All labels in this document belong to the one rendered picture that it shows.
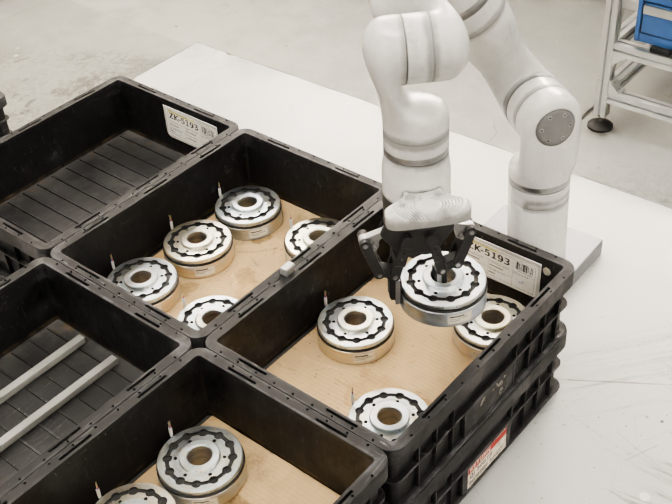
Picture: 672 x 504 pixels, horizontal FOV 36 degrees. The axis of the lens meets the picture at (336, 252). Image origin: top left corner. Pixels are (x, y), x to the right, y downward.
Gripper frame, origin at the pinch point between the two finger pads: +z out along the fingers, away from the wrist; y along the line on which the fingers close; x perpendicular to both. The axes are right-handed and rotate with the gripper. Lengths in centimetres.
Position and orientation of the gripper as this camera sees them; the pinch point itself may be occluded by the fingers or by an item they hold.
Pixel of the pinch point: (417, 285)
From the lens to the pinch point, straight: 124.0
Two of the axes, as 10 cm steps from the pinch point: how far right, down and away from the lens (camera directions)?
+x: 1.4, 6.1, -7.8
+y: -9.9, 1.3, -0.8
